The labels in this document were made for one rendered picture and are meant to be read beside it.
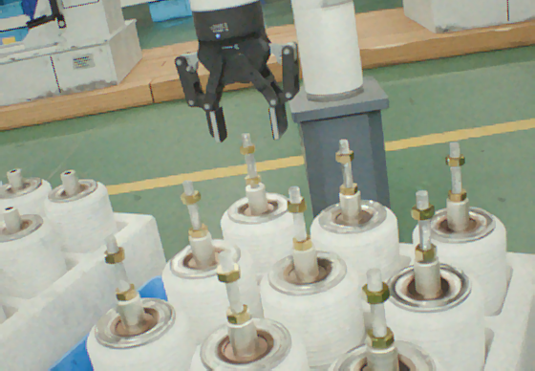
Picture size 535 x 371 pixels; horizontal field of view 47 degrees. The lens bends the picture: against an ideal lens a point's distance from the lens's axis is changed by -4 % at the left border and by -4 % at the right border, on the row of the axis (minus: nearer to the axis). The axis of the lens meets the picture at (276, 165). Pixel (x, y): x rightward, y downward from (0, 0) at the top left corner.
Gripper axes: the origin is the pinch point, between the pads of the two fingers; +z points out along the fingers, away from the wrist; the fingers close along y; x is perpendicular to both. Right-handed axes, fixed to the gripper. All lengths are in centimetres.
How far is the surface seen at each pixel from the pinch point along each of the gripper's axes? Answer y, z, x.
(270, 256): 1.7, 14.0, -4.5
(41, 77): -138, 22, 137
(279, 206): 2.1, 9.8, 0.0
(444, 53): 13, 36, 178
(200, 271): -2.0, 9.7, -14.6
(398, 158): 6, 36, 77
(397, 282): 17.9, 9.5, -16.1
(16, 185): -42.7, 9.7, 7.2
